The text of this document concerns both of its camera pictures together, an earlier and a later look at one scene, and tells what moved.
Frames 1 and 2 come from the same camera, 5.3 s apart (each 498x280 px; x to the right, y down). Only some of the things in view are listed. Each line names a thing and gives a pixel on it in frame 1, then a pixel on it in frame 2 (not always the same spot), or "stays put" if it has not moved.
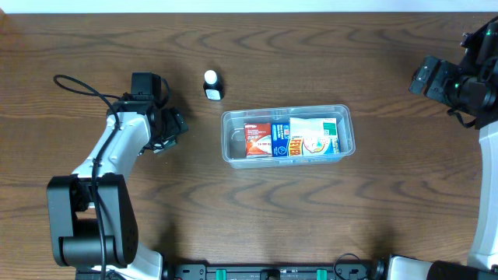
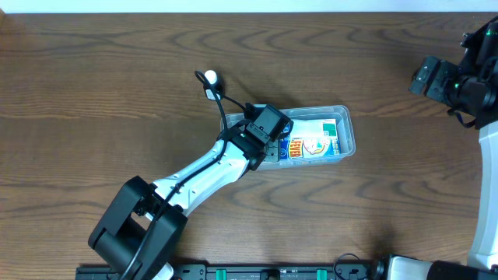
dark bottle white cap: x=213 y=85 stays put
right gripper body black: x=434 y=78 stays put
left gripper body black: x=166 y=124 -> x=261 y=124
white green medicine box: x=316 y=127 stays put
